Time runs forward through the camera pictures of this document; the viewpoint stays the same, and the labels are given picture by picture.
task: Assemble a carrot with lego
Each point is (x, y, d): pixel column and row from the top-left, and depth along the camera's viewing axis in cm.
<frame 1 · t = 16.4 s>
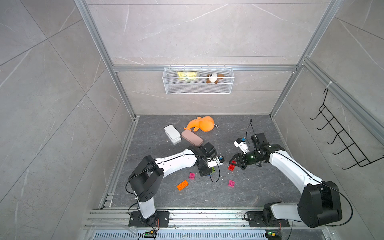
left hand: (209, 167, 86), fingers open
right hand: (235, 161, 82), fingers open
white rectangular box: (173, 134, 104), point 5 cm above the table
pink rectangular case: (192, 137, 107), point 2 cm above the table
orange plush whale toy: (205, 123, 109), point 7 cm above the table
red lego brick: (232, 167, 93), on the table
magenta lego brick right: (231, 183, 86), point 2 cm above the table
orange lego brick: (182, 185, 87), on the table
magenta lego brick left: (192, 176, 91), on the table

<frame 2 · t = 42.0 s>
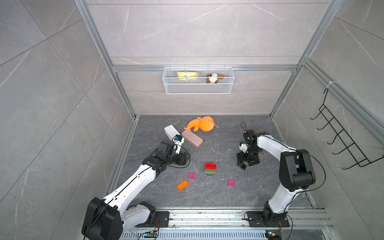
left hand: (186, 152, 81), fingers open
right hand: (245, 163, 90), fingers open
red lego brick: (210, 164, 96), on the table
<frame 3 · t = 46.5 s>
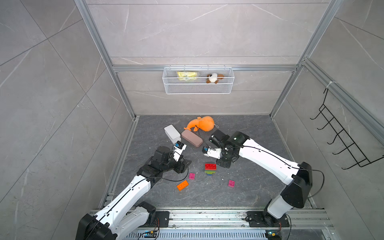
left hand: (187, 156, 79), fingers open
right hand: (223, 159, 78), fingers open
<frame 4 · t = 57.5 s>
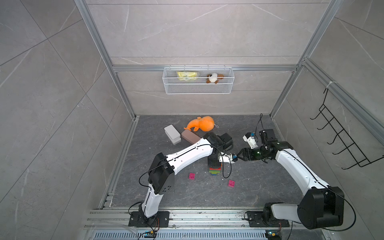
left hand: (216, 160, 81), fingers open
right hand: (243, 154, 83), fingers open
